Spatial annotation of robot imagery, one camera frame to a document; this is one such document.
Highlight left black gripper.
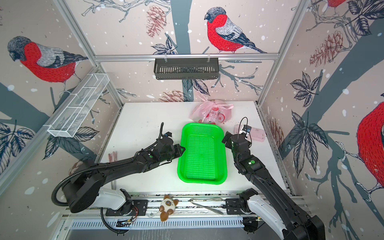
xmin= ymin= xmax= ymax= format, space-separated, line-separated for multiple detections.
xmin=160 ymin=143 xmax=188 ymax=163

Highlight pink plastic bag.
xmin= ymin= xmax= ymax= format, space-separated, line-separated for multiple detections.
xmin=190 ymin=96 xmax=234 ymax=125

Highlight green plastic basket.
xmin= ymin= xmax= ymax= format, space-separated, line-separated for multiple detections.
xmin=177 ymin=123 xmax=228 ymax=185

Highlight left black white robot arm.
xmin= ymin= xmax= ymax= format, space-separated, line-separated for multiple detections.
xmin=51 ymin=132 xmax=186 ymax=213

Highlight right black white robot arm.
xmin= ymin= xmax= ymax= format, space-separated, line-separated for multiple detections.
xmin=222 ymin=132 xmax=326 ymax=240

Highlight brown white plush toy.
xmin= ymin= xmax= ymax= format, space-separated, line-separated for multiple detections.
xmin=159 ymin=195 xmax=179 ymax=222

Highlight metal tongs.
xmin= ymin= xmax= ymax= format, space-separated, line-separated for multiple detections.
xmin=189 ymin=198 xmax=224 ymax=216

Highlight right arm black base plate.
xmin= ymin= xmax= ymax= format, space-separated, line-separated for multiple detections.
xmin=222 ymin=199 xmax=254 ymax=215

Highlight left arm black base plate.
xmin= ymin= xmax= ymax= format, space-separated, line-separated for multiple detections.
xmin=106 ymin=200 xmax=149 ymax=217

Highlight black hanging wire basket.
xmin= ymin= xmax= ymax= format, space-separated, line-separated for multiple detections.
xmin=154 ymin=58 xmax=220 ymax=80

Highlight white wire mesh shelf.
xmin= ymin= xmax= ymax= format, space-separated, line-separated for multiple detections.
xmin=48 ymin=73 xmax=110 ymax=138

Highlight black corrugated cable hose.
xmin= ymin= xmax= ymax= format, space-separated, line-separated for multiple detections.
xmin=50 ymin=122 xmax=165 ymax=235

